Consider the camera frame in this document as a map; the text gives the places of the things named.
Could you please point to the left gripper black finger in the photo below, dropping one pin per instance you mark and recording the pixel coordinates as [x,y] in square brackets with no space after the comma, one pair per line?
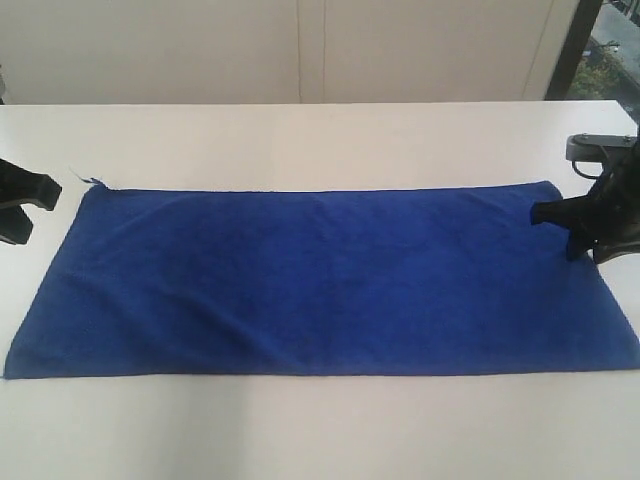
[15,226]
[20,186]

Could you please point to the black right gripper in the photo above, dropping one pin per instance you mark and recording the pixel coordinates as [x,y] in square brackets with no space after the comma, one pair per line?
[612,205]

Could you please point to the blue towel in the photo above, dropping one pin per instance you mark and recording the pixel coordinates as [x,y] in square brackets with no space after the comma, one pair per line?
[409,282]

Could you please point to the black window frame post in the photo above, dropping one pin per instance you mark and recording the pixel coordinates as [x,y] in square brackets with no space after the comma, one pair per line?
[576,39]

